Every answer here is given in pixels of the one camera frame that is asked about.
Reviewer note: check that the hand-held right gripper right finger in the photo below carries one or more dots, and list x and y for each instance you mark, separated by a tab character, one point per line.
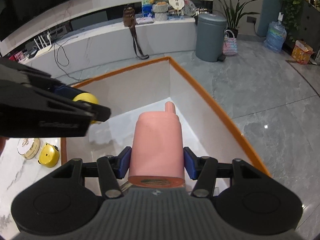
190	163

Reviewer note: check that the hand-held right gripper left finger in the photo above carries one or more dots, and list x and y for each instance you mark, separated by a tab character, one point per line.
124	162

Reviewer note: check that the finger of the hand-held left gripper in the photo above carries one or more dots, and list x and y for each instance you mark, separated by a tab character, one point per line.
100	113
62	90

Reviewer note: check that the small yellow bottle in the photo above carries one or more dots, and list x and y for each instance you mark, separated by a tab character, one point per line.
86	98

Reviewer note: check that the gold round compact case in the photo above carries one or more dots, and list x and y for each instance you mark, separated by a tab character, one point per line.
28	148

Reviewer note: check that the yellow tape measure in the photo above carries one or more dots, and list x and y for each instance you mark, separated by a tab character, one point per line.
48	155

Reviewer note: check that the wide pink bottle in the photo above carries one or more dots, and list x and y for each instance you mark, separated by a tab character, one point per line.
157	145

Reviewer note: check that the orange cardboard box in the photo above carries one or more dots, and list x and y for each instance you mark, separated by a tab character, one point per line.
200	110

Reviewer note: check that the white router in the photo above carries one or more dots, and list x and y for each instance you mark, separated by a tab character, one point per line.
42	45

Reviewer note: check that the red box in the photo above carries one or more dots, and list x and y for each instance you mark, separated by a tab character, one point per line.
18	56

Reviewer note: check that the white marble TV console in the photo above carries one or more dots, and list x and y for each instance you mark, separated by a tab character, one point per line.
105	40

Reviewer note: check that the black television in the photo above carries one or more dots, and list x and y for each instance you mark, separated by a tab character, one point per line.
37	2

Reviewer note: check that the grey woven pot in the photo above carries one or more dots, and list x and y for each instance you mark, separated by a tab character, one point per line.
160	12

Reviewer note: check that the pastel woven basket bag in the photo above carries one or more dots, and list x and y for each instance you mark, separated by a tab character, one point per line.
230	45

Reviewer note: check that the grey trash bin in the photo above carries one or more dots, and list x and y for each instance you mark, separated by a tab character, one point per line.
210	37

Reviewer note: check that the round paper fan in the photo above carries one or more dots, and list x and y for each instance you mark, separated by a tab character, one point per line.
177	3

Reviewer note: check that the blue water jug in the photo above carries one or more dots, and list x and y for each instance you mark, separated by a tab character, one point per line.
275	37

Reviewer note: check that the long-leaf potted plant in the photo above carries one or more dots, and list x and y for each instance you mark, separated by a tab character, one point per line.
232	15

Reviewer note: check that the orange printed cardboard carton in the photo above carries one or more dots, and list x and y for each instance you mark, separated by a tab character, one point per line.
301	53

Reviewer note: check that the dark grey cabinet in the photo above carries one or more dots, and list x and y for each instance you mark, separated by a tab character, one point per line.
310	25

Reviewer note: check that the trailing green pothos plant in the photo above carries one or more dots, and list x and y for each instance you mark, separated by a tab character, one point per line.
292	0

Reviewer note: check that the dark wall socket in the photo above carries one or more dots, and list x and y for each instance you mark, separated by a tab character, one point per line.
250	19

